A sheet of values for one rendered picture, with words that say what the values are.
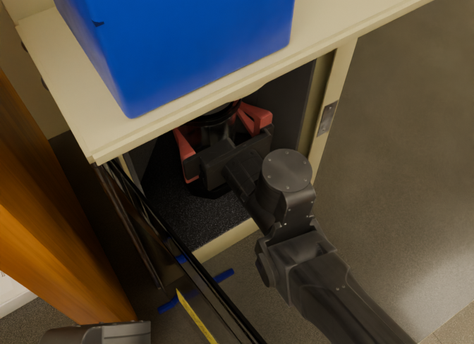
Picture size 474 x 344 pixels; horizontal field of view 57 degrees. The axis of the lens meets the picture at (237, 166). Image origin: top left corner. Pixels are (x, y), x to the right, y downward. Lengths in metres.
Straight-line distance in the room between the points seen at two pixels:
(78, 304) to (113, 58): 0.28
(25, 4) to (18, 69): 0.60
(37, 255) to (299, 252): 0.30
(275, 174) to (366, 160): 0.46
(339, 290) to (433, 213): 0.47
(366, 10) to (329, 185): 0.61
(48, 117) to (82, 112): 0.75
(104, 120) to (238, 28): 0.08
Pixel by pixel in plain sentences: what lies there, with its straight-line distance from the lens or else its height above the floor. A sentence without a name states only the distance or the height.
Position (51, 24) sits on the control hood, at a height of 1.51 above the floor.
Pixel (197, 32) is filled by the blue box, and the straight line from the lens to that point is 0.21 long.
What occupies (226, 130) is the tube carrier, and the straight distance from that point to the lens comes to 0.61.
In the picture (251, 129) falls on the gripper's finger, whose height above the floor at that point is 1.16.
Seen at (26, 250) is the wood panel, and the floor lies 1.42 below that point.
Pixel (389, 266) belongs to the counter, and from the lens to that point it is 0.83.
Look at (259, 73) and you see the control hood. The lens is 0.25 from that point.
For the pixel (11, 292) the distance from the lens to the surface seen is 0.82.
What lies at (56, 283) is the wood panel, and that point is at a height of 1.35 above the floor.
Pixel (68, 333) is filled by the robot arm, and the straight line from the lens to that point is 0.29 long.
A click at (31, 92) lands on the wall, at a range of 0.93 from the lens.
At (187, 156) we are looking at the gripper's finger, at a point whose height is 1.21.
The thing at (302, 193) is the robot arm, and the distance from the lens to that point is 0.48.
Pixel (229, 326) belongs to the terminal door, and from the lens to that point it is 0.30.
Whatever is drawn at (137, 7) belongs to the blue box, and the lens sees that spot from 0.18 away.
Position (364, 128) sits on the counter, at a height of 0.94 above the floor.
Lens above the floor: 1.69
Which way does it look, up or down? 59 degrees down
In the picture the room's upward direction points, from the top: straight up
